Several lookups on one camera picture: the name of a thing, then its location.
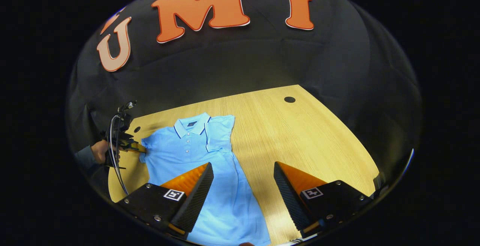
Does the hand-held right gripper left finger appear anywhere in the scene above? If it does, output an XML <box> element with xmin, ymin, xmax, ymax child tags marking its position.
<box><xmin>115</xmin><ymin>162</ymin><xmax>215</xmax><ymax>238</ymax></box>

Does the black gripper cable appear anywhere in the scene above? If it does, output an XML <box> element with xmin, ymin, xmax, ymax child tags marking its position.
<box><xmin>108</xmin><ymin>114</ymin><xmax>130</xmax><ymax>196</ymax></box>

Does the light blue T-shirt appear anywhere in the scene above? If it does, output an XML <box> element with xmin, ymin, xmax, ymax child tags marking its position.
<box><xmin>139</xmin><ymin>112</ymin><xmax>272</xmax><ymax>246</ymax></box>

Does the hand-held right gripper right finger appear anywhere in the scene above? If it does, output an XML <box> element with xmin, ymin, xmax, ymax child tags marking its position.
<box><xmin>273</xmin><ymin>161</ymin><xmax>375</xmax><ymax>239</ymax></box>

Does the black backdrop cloth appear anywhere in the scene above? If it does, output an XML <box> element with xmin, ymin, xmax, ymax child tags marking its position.
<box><xmin>66</xmin><ymin>0</ymin><xmax>422</xmax><ymax>201</ymax></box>

